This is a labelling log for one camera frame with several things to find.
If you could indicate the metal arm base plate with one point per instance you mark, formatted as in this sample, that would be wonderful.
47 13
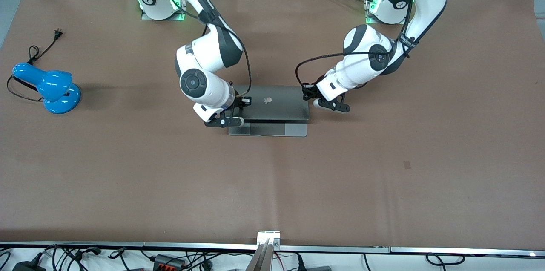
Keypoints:
370 17
181 11

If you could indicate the black mains plug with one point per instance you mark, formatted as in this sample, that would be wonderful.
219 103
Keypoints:
300 263

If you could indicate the black orange power strip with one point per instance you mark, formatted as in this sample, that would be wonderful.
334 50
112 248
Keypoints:
169 261

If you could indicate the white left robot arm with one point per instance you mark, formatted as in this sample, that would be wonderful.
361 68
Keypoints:
362 70

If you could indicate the aluminium profile post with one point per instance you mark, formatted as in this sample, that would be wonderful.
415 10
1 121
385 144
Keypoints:
265 252

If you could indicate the brown table mat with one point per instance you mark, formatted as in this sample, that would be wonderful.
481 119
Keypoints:
383 198

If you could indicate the blue desk lamp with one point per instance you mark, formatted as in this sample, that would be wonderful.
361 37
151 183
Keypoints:
53 90

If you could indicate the small brown tape patch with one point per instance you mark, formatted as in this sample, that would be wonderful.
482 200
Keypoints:
407 164

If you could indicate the black power adapter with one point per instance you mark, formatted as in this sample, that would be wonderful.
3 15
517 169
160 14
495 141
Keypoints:
27 266

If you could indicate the silver grey laptop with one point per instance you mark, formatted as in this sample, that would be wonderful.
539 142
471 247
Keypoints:
281 107

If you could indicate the metal table edge rail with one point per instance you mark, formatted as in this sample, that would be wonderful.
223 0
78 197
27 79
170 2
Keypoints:
127 245

